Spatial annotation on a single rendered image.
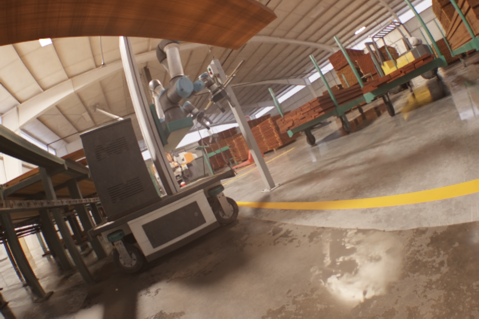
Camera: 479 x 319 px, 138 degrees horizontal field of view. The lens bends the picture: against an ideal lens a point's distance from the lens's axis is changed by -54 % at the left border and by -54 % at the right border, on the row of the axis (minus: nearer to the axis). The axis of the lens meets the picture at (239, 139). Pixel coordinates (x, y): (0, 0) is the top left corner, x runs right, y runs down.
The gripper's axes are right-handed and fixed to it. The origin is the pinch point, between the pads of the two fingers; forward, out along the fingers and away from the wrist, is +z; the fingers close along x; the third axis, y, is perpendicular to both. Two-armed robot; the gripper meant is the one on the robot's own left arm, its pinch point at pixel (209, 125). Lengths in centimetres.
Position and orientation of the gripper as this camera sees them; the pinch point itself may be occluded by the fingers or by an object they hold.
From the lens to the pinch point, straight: 185.8
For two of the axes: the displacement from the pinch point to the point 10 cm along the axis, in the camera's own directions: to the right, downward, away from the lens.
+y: 5.9, -6.6, 4.6
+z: 7.5, 6.7, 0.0
